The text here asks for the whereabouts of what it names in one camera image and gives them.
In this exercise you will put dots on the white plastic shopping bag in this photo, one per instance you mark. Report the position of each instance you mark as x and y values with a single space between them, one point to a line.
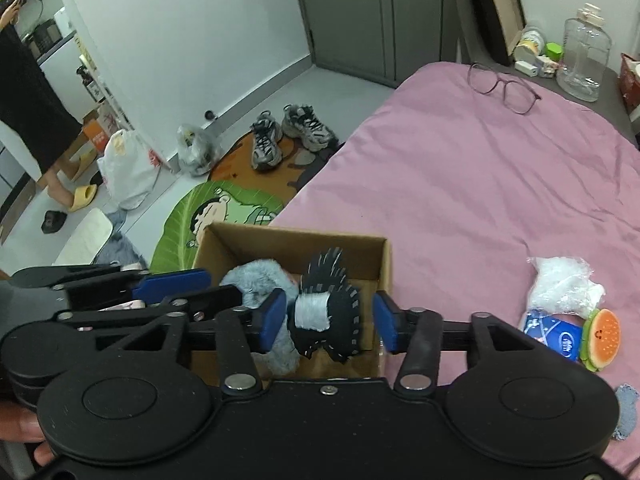
127 170

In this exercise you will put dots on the pink bed sheet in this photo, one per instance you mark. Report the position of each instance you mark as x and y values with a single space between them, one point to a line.
450 185

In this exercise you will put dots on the black spiky plush toy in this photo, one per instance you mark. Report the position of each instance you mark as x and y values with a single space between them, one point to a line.
340 310

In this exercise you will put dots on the dark spray bottle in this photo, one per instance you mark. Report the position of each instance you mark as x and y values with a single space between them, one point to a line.
86 85

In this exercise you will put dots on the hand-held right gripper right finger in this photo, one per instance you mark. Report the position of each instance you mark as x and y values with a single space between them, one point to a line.
385 322

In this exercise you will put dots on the blue fuzzy cloth piece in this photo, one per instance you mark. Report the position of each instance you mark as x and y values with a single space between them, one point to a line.
627 410

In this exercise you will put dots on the small black floor object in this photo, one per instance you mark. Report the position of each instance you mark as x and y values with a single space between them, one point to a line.
54 221

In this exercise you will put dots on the small green-lidded jar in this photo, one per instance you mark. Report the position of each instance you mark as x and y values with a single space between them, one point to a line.
554 51

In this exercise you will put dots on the grey cloth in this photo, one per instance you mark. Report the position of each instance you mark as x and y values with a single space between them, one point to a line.
122 252

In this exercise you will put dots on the yellow and white can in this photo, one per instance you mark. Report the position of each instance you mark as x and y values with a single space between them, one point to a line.
529 45

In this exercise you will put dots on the dark-rimmed eyeglasses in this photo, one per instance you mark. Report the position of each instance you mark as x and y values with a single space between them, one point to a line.
501 82

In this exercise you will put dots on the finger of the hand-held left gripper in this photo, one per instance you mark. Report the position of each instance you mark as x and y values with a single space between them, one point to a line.
170 284
215 300

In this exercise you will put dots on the black door stopper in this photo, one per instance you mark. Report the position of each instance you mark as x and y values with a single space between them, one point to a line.
210 114

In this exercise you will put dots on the orange box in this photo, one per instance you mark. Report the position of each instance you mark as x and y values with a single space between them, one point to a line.
95 135

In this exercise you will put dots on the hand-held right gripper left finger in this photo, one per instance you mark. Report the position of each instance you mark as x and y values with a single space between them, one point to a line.
274 320

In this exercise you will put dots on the grey nightstand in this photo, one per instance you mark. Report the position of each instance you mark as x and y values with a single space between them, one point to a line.
607 92

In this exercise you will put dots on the blue tissue pack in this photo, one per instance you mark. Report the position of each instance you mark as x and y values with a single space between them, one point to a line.
550 332

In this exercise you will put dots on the grey door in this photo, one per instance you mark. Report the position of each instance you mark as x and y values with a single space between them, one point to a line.
375 15

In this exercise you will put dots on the clear plastic bag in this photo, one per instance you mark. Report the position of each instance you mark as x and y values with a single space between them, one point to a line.
197 152

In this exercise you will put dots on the burger plush toy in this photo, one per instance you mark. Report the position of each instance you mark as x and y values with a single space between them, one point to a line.
605 332

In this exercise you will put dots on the white charger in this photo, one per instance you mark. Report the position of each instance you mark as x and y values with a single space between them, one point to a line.
525 67

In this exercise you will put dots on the black kitchen appliance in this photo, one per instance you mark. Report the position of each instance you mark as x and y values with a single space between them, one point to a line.
42 37

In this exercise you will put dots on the person's left hand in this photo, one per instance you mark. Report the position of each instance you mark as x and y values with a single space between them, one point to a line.
17 425

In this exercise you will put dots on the clear plastic water jug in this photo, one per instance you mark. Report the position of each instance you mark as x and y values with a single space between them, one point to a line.
582 55

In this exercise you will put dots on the yellow slipper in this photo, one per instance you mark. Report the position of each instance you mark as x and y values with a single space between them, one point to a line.
85 196
85 162

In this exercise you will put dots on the red container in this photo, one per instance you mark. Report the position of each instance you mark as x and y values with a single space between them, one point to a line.
631 85

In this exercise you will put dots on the cardboard box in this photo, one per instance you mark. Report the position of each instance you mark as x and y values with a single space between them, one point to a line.
235 247

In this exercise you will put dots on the cartoon floor rug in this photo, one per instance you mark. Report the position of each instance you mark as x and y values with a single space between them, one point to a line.
235 205

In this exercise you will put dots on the white crinkled plastic bag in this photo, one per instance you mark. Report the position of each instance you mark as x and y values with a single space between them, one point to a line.
562 285

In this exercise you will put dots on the grey sneaker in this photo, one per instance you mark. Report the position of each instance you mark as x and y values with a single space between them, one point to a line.
307 127
265 145

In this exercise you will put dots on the white cabinet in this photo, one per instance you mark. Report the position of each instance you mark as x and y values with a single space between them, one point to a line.
60 67

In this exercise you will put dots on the grey-blue fluffy plush toy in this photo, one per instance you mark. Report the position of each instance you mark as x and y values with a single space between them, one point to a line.
255 275

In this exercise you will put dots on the dark-framed wooden board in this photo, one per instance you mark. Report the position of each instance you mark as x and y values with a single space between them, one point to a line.
505 5

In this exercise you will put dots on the small white box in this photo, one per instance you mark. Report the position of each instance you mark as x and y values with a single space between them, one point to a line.
547 66

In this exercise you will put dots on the white stool seat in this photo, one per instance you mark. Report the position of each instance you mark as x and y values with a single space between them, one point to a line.
85 240

